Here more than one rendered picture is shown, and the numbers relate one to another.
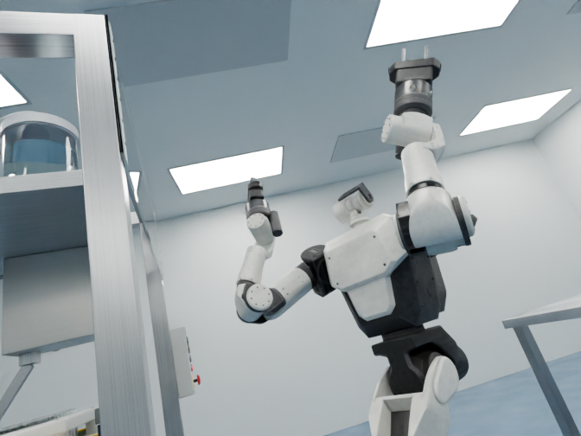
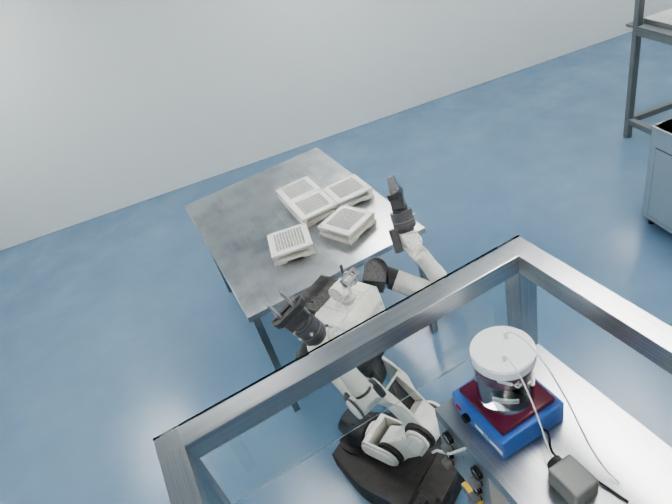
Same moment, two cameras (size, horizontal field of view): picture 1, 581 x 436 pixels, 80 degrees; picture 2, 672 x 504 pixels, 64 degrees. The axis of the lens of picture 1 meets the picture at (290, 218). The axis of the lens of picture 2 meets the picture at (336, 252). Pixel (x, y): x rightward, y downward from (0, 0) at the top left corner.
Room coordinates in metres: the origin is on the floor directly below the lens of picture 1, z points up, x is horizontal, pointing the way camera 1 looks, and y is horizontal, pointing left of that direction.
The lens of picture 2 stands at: (0.94, 1.38, 2.61)
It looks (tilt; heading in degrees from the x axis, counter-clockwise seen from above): 36 degrees down; 273
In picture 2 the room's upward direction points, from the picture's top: 17 degrees counter-clockwise
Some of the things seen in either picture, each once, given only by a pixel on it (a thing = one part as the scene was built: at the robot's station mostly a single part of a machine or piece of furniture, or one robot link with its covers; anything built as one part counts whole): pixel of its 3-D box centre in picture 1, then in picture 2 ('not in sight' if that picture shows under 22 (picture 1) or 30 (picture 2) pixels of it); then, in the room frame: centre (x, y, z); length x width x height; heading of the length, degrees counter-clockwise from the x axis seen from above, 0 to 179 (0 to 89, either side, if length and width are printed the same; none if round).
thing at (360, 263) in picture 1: (387, 270); (343, 321); (1.07, -0.24, 1.10); 0.34 x 0.30 x 0.36; 48
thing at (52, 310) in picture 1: (71, 298); (478, 453); (0.76, 0.53, 1.20); 0.22 x 0.11 x 0.20; 110
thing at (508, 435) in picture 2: not in sight; (504, 404); (0.67, 0.52, 1.37); 0.21 x 0.20 x 0.09; 20
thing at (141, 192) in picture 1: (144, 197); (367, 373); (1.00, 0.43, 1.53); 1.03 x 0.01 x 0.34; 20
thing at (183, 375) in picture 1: (181, 362); not in sight; (1.51, 0.60, 1.03); 0.17 x 0.06 x 0.26; 20
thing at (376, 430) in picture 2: not in sight; (388, 439); (1.03, -0.21, 0.28); 0.21 x 0.20 x 0.13; 138
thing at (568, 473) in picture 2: not in sight; (569, 478); (0.60, 0.74, 1.36); 0.10 x 0.07 x 0.06; 110
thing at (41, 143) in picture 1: (42, 159); (503, 368); (0.67, 0.52, 1.51); 0.15 x 0.15 x 0.19
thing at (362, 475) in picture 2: not in sight; (396, 452); (1.01, -0.19, 0.19); 0.64 x 0.52 x 0.33; 138
